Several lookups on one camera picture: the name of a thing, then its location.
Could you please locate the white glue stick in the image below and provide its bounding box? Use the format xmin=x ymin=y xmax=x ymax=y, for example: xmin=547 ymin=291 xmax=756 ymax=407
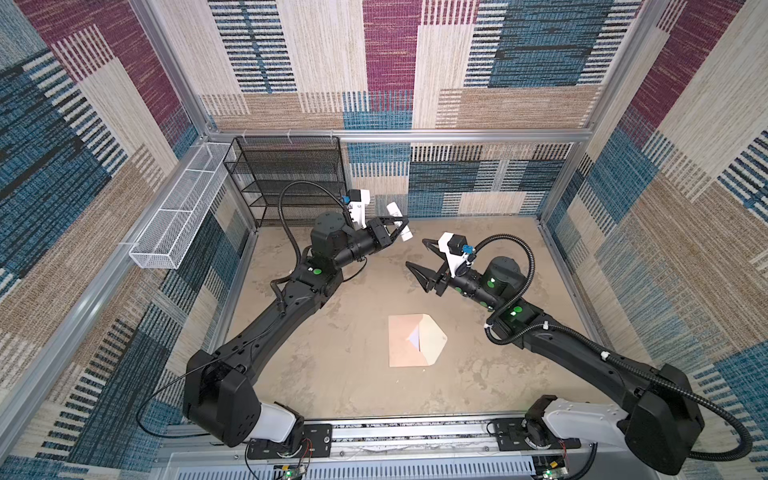
xmin=386 ymin=202 xmax=413 ymax=242

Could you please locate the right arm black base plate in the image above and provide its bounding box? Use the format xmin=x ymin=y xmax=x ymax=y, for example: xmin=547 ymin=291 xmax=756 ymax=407
xmin=485 ymin=417 xmax=582 ymax=452

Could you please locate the white wire mesh basket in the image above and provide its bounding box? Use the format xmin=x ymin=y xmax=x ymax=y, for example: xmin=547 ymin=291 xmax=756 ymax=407
xmin=129 ymin=143 xmax=229 ymax=270

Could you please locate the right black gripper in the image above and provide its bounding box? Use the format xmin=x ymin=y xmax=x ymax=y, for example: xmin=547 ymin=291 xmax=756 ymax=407
xmin=405 ymin=239 xmax=500 ymax=311

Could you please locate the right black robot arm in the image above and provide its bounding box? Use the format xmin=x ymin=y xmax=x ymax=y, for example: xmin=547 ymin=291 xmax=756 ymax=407
xmin=406 ymin=233 xmax=705 ymax=475

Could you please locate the black wire mesh shelf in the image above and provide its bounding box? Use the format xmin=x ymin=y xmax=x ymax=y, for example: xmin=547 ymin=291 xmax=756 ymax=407
xmin=224 ymin=136 xmax=347 ymax=227

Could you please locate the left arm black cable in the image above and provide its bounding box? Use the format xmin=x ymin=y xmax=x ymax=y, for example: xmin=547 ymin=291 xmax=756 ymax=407
xmin=135 ymin=179 xmax=368 ymax=480

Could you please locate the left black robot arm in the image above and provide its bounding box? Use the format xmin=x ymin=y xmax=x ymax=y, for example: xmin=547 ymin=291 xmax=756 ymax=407
xmin=182 ymin=212 xmax=408 ymax=447

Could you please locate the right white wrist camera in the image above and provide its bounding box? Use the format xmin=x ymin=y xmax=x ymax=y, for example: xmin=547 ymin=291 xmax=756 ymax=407
xmin=438 ymin=232 xmax=476 ymax=278

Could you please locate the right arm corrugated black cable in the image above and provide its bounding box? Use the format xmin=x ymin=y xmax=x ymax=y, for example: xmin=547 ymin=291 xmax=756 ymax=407
xmin=467 ymin=233 xmax=755 ymax=480

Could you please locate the pale pink envelope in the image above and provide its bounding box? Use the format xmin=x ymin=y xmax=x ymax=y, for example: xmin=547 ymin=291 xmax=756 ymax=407
xmin=388 ymin=314 xmax=448 ymax=368

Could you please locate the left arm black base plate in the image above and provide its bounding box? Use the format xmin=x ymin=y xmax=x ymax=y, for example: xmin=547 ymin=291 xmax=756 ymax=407
xmin=245 ymin=423 xmax=333 ymax=460

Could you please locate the aluminium mounting rail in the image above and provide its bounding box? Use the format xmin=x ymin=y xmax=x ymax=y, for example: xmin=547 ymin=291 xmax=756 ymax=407
xmin=150 ymin=412 xmax=657 ymax=479

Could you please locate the pink red letter card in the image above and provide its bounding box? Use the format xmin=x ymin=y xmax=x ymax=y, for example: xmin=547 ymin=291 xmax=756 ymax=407
xmin=407 ymin=326 xmax=421 ymax=352

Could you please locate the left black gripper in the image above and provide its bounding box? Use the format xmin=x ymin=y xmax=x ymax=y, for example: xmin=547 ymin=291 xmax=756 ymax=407
xmin=330 ymin=218 xmax=405 ymax=275

